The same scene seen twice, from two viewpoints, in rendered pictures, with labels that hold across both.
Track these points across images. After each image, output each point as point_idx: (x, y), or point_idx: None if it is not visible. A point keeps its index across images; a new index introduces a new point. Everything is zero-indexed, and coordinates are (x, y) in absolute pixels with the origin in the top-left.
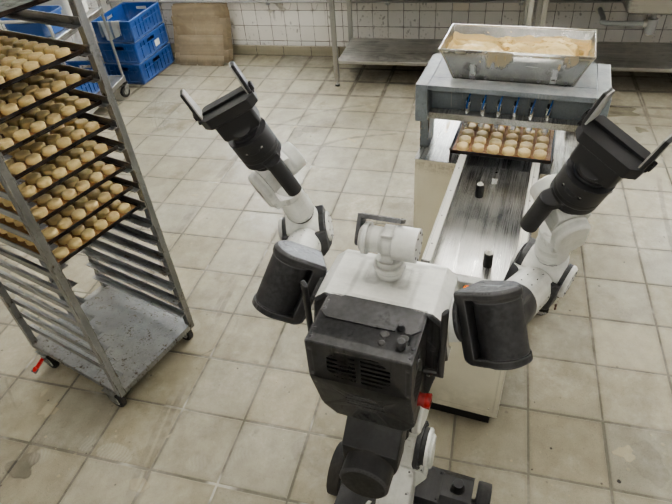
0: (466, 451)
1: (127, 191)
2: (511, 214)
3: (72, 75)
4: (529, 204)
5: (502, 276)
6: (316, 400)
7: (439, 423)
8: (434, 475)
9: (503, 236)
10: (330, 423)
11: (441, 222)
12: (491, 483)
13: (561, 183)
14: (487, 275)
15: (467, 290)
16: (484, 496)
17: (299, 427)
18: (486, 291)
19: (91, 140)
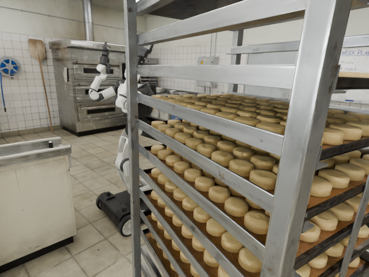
0: (83, 222)
1: (149, 211)
2: (4, 154)
3: (157, 95)
4: (3, 145)
5: (55, 145)
6: (107, 269)
7: (77, 233)
8: (108, 201)
9: (26, 151)
10: (112, 255)
11: (38, 150)
12: (89, 213)
13: (108, 60)
14: (57, 147)
15: (123, 83)
16: (104, 193)
17: (126, 260)
18: (123, 80)
19: (161, 178)
